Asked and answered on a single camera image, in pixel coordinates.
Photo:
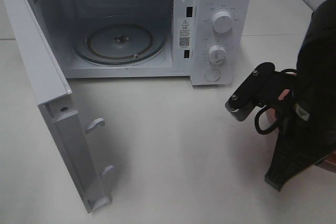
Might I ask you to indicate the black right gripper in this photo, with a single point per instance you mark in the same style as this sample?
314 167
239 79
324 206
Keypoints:
291 155

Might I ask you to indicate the pink round plate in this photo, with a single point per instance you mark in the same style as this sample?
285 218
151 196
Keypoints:
329 162

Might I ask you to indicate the round white door button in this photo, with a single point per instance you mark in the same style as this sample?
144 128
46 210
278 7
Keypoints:
212 75

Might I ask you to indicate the white microwave door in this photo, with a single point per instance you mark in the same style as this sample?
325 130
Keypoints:
54 100

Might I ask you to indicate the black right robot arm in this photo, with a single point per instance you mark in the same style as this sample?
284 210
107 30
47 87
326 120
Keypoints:
307 122

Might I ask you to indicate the lower white timer knob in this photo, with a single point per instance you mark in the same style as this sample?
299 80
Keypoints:
217 54

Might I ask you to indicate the upper white power knob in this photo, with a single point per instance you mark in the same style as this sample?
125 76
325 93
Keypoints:
222 21

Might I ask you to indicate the white microwave oven body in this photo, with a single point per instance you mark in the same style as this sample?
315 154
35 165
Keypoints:
65 19

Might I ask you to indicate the white warning label sticker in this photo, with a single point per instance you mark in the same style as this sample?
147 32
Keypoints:
184 32

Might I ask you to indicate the glass microwave turntable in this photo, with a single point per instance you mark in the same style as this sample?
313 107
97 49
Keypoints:
119 44

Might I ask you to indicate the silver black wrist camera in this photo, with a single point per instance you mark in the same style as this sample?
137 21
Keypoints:
241 103

